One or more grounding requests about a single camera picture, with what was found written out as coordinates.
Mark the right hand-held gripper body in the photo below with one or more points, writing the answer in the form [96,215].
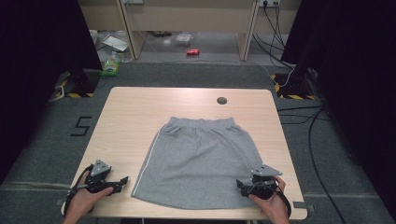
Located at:
[264,183]

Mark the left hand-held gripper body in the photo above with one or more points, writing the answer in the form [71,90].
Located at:
[98,169]

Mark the gray shorts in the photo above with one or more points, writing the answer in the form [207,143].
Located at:
[196,161]

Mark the person's right hand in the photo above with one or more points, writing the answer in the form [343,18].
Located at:
[275,208]

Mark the person's left hand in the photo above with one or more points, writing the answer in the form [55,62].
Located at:
[81,203]

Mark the black stand base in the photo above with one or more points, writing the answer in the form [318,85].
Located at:
[83,81]
[295,84]

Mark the black curtain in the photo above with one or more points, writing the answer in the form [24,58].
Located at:
[34,77]
[358,77]

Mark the flat silver package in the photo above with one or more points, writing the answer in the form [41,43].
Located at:
[115,43]

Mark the crumpled white plastic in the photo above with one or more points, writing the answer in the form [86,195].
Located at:
[93,36]

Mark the red can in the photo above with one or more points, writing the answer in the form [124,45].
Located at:
[192,51]

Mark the clear plastic bag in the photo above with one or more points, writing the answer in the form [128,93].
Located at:
[183,39]

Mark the beige wooden desk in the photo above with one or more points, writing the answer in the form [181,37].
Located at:
[186,18]

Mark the white wall socket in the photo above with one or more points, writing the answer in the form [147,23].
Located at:
[269,2]

